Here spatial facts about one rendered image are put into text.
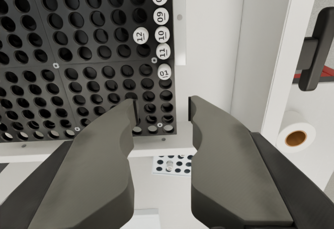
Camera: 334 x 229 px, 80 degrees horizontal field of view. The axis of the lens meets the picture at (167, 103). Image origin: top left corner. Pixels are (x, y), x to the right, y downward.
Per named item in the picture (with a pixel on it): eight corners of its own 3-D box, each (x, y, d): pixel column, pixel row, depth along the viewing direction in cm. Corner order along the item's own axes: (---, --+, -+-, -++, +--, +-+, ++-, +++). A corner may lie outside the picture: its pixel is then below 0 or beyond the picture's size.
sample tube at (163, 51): (169, 35, 21) (170, 44, 17) (169, 46, 21) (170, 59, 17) (157, 35, 21) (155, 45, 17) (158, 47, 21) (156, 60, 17)
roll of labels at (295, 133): (310, 118, 39) (325, 131, 35) (285, 144, 42) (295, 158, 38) (283, 105, 37) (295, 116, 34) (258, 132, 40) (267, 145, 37)
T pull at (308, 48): (333, 5, 17) (346, 6, 16) (307, 87, 20) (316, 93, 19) (289, 8, 17) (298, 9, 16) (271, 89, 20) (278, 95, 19)
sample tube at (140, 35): (150, 21, 20) (146, 28, 16) (151, 34, 21) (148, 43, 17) (138, 22, 20) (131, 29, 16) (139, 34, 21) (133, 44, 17)
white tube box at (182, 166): (216, 135, 41) (221, 148, 37) (208, 165, 45) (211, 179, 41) (155, 129, 40) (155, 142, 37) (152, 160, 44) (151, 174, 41)
